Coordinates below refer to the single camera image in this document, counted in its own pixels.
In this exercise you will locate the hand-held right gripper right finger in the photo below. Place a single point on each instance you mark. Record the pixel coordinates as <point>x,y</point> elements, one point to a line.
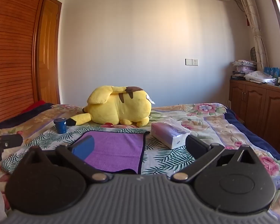
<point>196,145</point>

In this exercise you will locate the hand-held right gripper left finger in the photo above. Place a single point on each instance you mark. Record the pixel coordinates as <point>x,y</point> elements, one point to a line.
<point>84,148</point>

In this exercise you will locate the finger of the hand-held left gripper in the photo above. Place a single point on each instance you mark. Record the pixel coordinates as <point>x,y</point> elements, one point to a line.
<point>4,143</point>

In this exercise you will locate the purple towel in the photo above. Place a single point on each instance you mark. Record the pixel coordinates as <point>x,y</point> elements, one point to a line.
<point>116,149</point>

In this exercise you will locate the dark blue blanket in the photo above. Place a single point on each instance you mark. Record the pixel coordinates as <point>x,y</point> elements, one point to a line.
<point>16,117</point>

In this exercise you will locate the purple tissue pack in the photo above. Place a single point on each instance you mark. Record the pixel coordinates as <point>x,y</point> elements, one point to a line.
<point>168,134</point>

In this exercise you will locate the blue cup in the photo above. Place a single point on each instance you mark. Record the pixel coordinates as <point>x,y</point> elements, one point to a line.
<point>60,126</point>

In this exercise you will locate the red cloth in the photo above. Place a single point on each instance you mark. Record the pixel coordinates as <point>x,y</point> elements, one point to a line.
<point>33,106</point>

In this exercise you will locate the yellow plush toy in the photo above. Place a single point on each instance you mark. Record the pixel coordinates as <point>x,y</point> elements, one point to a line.
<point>119,105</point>

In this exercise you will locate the wooden cabinet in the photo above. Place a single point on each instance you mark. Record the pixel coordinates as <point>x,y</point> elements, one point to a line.
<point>259,105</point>

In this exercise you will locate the slatted wooden wardrobe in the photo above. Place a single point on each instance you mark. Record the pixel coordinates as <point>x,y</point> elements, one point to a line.
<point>11,51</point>

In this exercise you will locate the dark flat boxes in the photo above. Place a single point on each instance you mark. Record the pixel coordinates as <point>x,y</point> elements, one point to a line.
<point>238,75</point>

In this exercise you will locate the wooden door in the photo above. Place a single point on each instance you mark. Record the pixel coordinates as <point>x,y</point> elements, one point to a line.
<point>47,56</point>

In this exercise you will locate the pile of folded cloths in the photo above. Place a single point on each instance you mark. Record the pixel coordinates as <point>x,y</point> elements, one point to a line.
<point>243,66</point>

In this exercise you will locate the white patterned cloth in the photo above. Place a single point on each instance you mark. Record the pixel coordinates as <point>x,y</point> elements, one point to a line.
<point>259,77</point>

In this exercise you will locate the blue boxes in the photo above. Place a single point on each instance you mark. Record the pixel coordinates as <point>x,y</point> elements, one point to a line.
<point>271,71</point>

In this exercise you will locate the grey fan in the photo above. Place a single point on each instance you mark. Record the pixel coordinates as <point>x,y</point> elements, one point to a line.
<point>253,54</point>

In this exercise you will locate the patterned beige curtain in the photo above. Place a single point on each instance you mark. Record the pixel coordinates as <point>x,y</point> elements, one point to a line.
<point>256,28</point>

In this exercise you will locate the white wall socket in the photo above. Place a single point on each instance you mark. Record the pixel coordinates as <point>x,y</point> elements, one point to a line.
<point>195,62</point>

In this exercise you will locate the white wall switch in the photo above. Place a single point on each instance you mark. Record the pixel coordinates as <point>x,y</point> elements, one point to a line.
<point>188,61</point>

